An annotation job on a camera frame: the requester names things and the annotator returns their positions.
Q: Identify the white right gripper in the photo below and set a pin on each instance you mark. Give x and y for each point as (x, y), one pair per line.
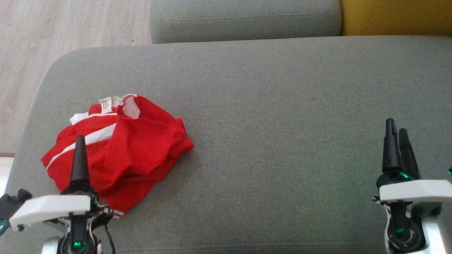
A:
(413, 190)

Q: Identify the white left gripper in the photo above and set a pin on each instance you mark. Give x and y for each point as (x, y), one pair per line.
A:
(53, 208)

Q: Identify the red shirt with white sleeves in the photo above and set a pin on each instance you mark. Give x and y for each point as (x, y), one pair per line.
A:
(152, 141)

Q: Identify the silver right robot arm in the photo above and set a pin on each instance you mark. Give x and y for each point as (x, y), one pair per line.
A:
(436, 236)

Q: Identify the yellow cushion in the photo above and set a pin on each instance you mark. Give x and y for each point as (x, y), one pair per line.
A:
(395, 17)

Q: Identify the grey sofa back cushion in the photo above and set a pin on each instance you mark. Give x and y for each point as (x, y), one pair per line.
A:
(247, 21)

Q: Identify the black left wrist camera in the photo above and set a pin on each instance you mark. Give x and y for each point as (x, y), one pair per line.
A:
(12, 203)

